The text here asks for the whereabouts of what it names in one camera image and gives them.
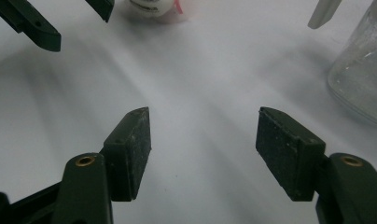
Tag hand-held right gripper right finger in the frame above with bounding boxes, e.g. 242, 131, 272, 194
255, 106, 377, 224

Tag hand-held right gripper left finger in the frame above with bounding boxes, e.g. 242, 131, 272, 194
50, 106, 152, 224

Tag red and white plastic bag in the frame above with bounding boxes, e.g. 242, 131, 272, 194
124, 0, 189, 25

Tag clear jar with white lid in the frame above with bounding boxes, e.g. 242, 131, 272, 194
307, 0, 377, 130

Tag white sheet on table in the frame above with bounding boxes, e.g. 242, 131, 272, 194
0, 0, 377, 224

